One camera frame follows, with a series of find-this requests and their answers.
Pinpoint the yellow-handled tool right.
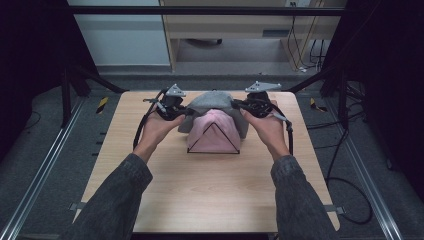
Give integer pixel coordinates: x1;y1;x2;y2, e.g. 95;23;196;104
309;97;328;113

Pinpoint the black wire triangle rack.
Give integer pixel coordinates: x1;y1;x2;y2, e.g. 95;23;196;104
186;121;241;155

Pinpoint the person's left hand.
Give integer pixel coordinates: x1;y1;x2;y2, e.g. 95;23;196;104
132;112;186;164

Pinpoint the black metal frame stand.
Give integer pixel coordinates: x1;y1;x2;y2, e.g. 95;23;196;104
59;63;129;129
286;66;351;131

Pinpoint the left hand-held gripper cable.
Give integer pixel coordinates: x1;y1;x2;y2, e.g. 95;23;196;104
132;88;168;150

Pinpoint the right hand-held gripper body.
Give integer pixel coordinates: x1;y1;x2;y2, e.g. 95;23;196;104
244;80;282;119

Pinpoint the person's right hand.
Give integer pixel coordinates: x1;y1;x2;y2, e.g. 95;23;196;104
240;99;291;163

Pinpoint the aluminium floor rail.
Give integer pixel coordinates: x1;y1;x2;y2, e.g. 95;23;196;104
324;98;404;240
0;98;86;240

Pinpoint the pink knit beanie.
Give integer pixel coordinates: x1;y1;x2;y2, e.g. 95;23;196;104
186;109;242;154

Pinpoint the right hand-held gripper cable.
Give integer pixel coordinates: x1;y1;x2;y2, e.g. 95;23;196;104
271;103;295;157

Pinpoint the yellow black tape strip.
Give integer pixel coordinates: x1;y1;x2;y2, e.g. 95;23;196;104
96;96;110;115

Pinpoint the hand-held gripper cable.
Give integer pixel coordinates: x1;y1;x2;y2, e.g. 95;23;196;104
271;103;295;157
132;88;168;150

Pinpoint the black floor cable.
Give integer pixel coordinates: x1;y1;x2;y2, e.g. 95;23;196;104
306;109;374;225

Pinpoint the white cabinet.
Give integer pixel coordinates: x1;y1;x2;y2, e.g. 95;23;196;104
68;0;172;67

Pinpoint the grey knit beanie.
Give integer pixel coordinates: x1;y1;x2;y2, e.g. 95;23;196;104
178;89;250;140

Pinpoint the black horizontal frame bar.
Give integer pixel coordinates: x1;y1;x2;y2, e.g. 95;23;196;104
68;5;348;17

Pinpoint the bundle of black cables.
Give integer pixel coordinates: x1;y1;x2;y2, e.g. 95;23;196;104
309;39;326;72

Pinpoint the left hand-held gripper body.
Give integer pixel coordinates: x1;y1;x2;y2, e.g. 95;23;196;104
155;83;187;120

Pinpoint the yellow cable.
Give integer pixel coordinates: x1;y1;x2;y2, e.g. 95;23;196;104
287;0;326;71

